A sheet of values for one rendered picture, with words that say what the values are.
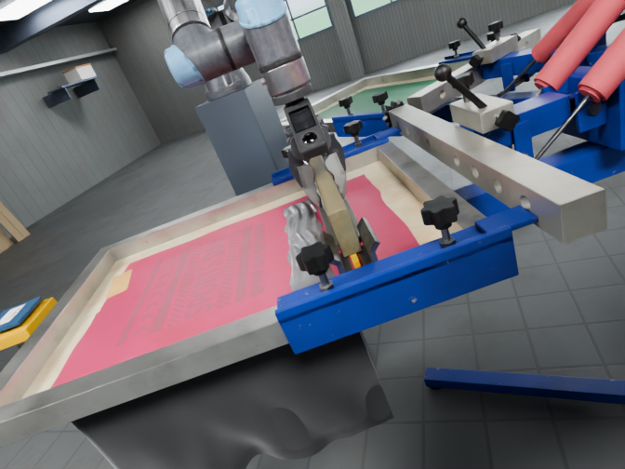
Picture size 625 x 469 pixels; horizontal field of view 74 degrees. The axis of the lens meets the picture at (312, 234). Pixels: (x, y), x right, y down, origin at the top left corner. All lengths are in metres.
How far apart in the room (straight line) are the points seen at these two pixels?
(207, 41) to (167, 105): 10.87
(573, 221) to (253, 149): 1.01
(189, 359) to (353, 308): 0.22
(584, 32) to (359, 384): 0.73
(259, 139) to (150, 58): 10.32
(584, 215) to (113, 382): 0.60
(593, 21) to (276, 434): 0.91
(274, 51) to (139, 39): 10.96
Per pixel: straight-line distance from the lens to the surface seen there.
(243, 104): 1.32
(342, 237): 0.60
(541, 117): 0.84
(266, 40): 0.71
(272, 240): 0.83
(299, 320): 0.52
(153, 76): 11.66
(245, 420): 0.77
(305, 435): 0.80
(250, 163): 1.37
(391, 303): 0.53
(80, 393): 0.65
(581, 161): 0.91
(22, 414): 0.70
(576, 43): 0.94
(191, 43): 0.82
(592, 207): 0.53
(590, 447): 1.56
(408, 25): 9.67
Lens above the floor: 1.29
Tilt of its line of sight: 25 degrees down
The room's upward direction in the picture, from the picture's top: 22 degrees counter-clockwise
